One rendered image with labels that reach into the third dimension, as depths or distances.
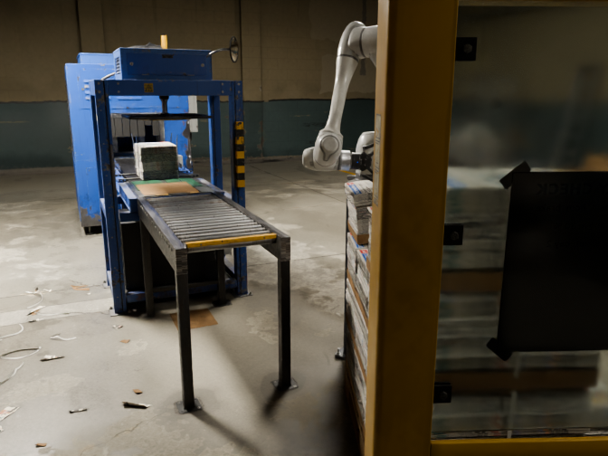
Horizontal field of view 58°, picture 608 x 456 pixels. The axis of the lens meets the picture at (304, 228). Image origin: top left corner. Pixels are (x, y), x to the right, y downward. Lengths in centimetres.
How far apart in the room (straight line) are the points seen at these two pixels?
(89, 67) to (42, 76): 517
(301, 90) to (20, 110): 547
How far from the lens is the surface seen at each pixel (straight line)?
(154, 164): 452
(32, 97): 1118
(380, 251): 78
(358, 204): 234
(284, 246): 263
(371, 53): 254
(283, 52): 1203
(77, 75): 602
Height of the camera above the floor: 147
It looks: 14 degrees down
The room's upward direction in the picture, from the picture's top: straight up
